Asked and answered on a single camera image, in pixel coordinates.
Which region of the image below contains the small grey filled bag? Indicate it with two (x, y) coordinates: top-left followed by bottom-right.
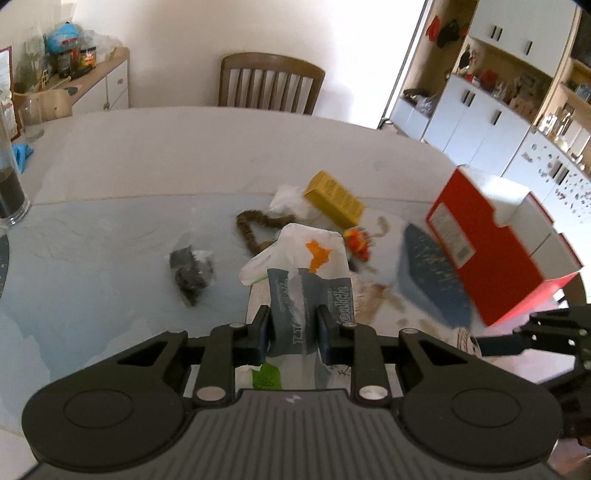
(168, 247), (218, 306)

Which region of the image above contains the plastic bag on cabinet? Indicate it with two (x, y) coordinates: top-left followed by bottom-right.
(403, 88), (435, 117)

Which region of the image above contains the crumpled clear plastic bag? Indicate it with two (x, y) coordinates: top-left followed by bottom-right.
(268, 184), (320, 228)

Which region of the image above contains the white cabinet wall unit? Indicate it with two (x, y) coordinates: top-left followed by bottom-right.
(388, 0), (591, 222)

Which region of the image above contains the white grey plastic packet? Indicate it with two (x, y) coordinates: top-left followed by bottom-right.
(238, 223), (357, 391)

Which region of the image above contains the red cardboard box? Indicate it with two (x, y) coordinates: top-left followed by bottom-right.
(425, 165), (585, 329)

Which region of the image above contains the clear glass jar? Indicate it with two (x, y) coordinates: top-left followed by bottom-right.
(18, 95), (46, 144)

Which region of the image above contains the blue toy package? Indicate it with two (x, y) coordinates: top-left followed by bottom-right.
(45, 22), (83, 55)

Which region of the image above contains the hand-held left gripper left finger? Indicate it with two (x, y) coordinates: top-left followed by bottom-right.
(108, 305), (273, 403)

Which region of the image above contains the light wooden stand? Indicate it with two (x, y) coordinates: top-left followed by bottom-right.
(14, 88), (75, 121)

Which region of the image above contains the large clear plastic bag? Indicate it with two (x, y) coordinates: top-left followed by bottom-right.
(82, 30), (124, 60)

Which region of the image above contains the yellow cardboard box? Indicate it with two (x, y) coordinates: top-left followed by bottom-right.
(302, 171), (365, 229)

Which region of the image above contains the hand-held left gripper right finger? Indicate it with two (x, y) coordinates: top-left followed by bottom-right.
(315, 305), (482, 403)

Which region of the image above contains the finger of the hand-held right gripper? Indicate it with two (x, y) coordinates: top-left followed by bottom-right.
(475, 307), (591, 359)

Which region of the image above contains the white wooden sideboard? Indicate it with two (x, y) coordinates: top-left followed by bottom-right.
(14, 46), (131, 121)

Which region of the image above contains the small orange toy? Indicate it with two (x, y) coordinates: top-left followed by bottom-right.
(344, 226), (376, 260)

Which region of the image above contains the brown braided chew ring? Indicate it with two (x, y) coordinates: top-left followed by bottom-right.
(235, 209), (297, 256)

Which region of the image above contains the blue cloth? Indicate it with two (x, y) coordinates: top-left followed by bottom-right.
(11, 143), (36, 175)

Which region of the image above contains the glass tumbler with dark contents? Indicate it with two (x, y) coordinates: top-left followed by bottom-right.
(0, 99), (32, 228)

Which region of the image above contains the wooden chair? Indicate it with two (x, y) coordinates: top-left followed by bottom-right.
(218, 52), (326, 116)

